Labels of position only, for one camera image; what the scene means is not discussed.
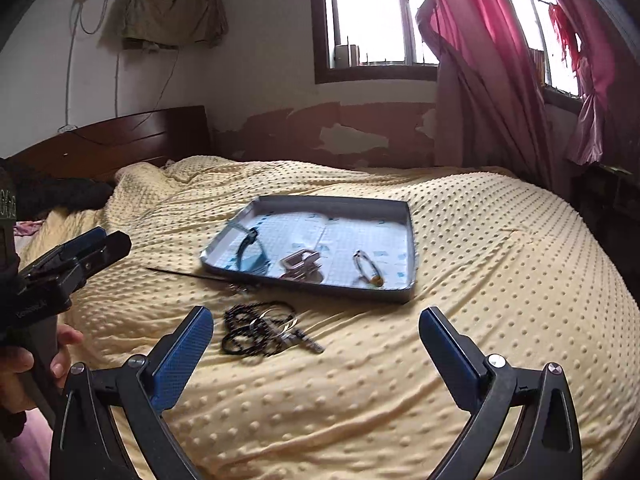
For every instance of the dark wooden headboard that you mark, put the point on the dark wooden headboard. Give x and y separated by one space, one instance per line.
99 150

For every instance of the black hair stick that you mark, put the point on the black hair stick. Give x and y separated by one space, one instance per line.
199 276

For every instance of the right side window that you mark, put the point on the right side window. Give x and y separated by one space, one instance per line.
558 81

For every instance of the cream dotted bedspread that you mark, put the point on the cream dotted bedspread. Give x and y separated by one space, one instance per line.
512 266

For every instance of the person's left hand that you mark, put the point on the person's left hand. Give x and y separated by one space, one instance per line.
16 361

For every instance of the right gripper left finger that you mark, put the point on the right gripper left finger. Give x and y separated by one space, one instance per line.
86 443

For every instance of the bangle with amber bead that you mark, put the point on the bangle with amber bead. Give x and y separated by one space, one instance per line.
367 269

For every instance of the olive cloth on wall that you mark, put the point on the olive cloth on wall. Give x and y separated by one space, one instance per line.
174 23

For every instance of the dark framed window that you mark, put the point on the dark framed window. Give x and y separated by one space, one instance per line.
357 40

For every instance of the pink curtain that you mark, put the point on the pink curtain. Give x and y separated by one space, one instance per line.
490 110

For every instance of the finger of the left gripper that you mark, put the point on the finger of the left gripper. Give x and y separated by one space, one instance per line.
71 249
95 259

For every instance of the grey shallow tray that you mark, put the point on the grey shallow tray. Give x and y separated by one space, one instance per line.
250 246

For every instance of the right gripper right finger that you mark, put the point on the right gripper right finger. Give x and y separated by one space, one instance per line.
545 443

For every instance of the dark pillow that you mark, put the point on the dark pillow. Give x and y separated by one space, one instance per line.
37 193

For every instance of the silver metal buckle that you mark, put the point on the silver metal buckle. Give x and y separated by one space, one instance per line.
302 266

